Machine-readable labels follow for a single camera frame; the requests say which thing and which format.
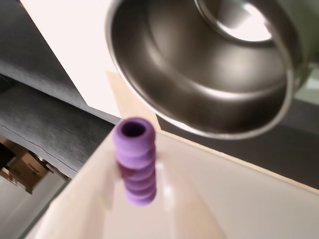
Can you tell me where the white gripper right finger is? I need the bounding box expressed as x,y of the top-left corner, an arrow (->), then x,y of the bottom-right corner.
106,70 -> 319,239

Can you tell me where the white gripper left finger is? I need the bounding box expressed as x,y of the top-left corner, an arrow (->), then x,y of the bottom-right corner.
29,123 -> 160,239

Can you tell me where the purple ribbed pen grip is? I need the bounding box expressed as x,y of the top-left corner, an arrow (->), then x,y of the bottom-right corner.
112,116 -> 159,208

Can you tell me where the pale green steel cup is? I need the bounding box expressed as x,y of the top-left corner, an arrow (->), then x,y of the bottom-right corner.
104,0 -> 311,139

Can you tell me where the brown cardboard box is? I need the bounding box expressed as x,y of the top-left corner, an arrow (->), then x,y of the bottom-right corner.
0,139 -> 53,195

